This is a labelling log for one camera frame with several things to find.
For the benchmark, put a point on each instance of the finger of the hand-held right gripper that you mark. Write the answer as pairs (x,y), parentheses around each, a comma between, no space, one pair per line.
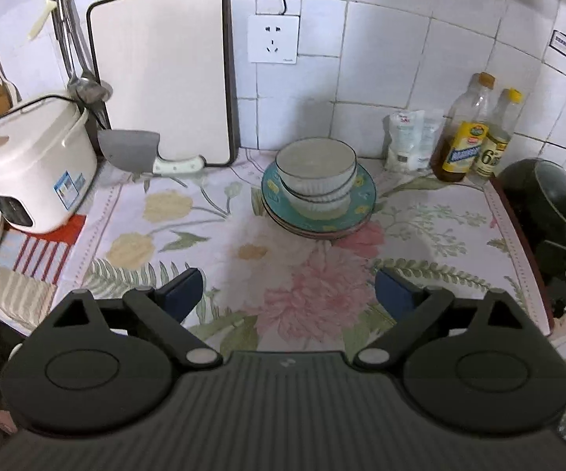
(560,274)

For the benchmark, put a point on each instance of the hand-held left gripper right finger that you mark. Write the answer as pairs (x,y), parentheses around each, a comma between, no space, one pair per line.
(393,292)

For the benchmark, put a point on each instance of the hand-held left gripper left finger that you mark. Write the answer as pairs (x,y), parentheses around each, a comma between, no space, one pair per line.
(184,289)

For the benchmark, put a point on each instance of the pink bear print plate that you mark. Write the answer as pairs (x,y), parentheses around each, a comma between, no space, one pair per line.
(356,229)

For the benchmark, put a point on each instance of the blue egg print plate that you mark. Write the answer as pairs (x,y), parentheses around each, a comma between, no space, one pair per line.
(361,196)

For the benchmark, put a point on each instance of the white ribbed bowl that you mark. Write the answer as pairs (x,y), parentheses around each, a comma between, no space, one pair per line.
(314,162)
(319,208)
(319,195)

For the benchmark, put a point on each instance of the floral tablecloth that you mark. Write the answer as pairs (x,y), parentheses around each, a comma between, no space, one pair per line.
(214,235)

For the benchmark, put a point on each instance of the glass wok lid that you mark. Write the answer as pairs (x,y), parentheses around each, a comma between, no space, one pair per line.
(557,201)

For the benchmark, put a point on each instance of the black wok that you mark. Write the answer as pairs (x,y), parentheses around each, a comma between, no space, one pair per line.
(516,186)

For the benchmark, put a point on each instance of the clear vinegar bottle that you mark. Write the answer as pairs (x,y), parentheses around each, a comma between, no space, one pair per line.
(496,152)

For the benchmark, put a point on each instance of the white seasoning bag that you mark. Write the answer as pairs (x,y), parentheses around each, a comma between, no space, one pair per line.
(410,144)

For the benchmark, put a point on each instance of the striped cloth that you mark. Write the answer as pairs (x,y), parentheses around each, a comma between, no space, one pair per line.
(27,274)

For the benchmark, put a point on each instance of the cooking oil bottle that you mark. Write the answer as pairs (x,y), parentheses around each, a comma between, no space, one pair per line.
(462,147)

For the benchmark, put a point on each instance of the white rice cooker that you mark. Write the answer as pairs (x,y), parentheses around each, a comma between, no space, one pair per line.
(32,167)

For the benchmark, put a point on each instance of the metal ladle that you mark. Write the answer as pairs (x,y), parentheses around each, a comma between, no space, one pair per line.
(79,91)
(100,92)

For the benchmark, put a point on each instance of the white cutting board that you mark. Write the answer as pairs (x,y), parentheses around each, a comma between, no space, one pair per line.
(165,73)

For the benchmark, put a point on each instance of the white rice paddle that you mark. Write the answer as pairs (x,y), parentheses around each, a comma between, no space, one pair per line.
(42,14)

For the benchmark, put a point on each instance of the wall sticker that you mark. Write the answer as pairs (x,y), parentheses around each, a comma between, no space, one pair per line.
(565,45)

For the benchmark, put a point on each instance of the white wall socket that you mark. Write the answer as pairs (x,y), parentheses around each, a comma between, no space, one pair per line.
(273,39)

